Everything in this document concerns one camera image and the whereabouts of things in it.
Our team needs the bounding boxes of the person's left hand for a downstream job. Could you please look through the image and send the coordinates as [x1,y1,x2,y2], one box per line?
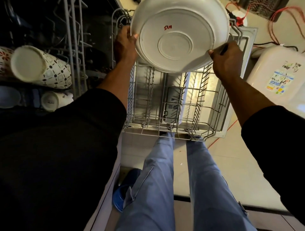
[113,25,139,68]

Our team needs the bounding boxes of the person's right hand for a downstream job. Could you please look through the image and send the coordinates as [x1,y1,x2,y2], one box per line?
[208,41,244,82]

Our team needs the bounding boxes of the white round plate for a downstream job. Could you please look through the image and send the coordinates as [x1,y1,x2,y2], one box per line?
[130,0,230,74]

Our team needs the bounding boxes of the person's left forearm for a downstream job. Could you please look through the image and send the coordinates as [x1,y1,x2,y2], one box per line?
[96,61,137,110]

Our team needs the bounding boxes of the person's right forearm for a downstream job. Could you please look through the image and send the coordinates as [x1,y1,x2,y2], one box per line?
[220,73,277,127]

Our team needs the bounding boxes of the white plastic container with label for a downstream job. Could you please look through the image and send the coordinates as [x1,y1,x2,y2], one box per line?
[246,45,305,117]

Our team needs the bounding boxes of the dark patterned grille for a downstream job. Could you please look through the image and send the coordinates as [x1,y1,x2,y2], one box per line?
[238,0,290,22]

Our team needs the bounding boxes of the open dishwasher door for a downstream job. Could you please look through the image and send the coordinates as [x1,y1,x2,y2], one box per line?
[123,26,259,139]

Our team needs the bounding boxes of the grey detergent dispenser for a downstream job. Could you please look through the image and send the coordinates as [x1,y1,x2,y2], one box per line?
[163,87,184,124]

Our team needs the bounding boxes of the white mug with geometric pattern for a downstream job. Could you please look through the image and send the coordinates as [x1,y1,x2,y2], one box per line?
[10,45,73,90]

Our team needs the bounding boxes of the plain white mug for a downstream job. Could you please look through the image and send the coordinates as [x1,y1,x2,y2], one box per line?
[40,90,74,112]

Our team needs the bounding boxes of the white mug with red flowers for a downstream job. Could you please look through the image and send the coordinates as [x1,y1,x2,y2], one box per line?
[0,46,15,82]

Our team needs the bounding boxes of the pale blue cup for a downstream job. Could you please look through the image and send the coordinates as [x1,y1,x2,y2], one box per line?
[0,85,23,109]

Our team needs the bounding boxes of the light blue jeans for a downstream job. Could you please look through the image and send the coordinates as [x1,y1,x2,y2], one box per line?
[115,132,258,231]

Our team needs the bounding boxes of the black long-sleeved shirt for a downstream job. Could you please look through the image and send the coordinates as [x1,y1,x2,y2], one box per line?
[0,88,305,231]

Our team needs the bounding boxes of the blue shoe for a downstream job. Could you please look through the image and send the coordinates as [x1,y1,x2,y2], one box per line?
[112,168,142,213]

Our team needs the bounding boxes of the thin red cable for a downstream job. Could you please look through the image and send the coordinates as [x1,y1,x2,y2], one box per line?
[225,1,255,25]

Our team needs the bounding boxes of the black cable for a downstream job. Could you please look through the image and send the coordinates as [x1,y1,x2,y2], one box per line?
[253,41,299,52]

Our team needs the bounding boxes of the grey wire dishwasher rack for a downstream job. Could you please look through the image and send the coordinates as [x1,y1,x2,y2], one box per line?
[41,0,97,100]

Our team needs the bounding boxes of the red cable loop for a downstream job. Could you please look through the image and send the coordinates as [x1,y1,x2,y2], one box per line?
[268,6,305,46]

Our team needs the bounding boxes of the white wire dishwasher rack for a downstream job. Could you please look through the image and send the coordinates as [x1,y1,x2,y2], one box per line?
[111,8,244,142]

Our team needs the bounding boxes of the red floor cable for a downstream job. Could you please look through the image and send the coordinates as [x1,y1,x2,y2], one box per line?
[207,119,239,149]

